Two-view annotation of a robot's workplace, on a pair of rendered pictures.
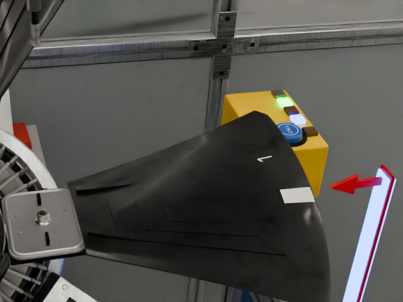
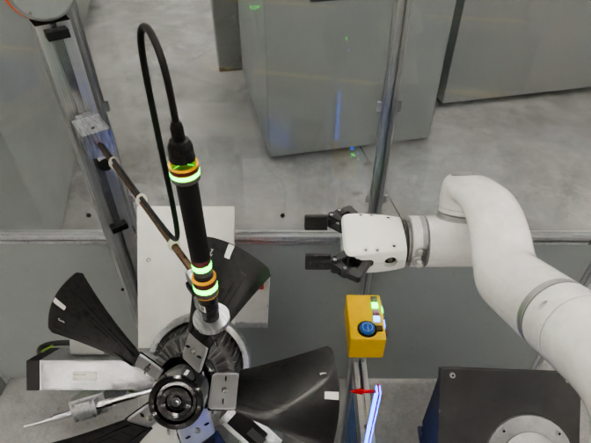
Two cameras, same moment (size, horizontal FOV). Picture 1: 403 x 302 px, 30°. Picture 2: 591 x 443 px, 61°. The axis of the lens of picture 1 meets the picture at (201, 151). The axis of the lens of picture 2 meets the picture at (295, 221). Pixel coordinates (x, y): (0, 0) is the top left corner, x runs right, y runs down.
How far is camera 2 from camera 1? 0.64 m
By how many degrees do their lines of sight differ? 18
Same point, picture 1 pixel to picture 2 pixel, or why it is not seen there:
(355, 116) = (452, 276)
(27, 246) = (215, 403)
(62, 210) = (233, 385)
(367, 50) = not seen: hidden behind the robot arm
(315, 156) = (378, 343)
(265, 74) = not seen: hidden behind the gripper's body
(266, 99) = (366, 301)
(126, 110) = not seen: hidden behind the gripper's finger
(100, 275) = (303, 333)
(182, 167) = (286, 372)
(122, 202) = (256, 387)
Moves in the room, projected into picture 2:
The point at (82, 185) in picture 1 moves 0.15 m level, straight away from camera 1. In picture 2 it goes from (243, 374) to (258, 323)
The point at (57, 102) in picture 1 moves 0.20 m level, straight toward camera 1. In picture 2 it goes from (282, 258) to (273, 301)
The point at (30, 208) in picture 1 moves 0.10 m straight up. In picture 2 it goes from (222, 381) to (216, 358)
